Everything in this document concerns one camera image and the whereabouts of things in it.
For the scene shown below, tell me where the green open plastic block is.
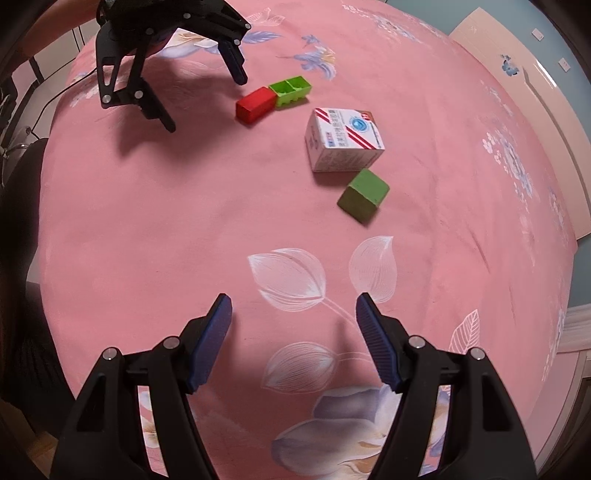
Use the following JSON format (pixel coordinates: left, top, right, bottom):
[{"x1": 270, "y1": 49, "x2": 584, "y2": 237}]
[{"x1": 269, "y1": 76, "x2": 311, "y2": 108}]

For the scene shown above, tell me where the pink wooden headboard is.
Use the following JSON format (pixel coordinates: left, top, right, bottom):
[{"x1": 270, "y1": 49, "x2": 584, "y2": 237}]
[{"x1": 450, "y1": 8, "x2": 590, "y2": 239}]

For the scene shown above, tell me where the pink floral bed sheet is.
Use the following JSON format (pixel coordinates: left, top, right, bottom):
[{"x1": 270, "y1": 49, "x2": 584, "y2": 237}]
[{"x1": 39, "y1": 1, "x2": 576, "y2": 479}]

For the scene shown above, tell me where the green wooden cube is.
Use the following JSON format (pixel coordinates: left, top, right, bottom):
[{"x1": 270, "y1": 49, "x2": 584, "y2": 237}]
[{"x1": 338, "y1": 169, "x2": 390, "y2": 224}]

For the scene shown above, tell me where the person's black trouser leg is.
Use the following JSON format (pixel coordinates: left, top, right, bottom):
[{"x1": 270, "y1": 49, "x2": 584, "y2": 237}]
[{"x1": 1, "y1": 139, "x2": 58, "y2": 419}]

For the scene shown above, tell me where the white red medicine box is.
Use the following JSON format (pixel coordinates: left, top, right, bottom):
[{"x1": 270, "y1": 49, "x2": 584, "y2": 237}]
[{"x1": 304, "y1": 108, "x2": 386, "y2": 173}]

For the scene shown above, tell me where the red plastic block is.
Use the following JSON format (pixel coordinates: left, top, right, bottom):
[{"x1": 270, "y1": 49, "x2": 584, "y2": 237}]
[{"x1": 235, "y1": 87, "x2": 277, "y2": 125}]

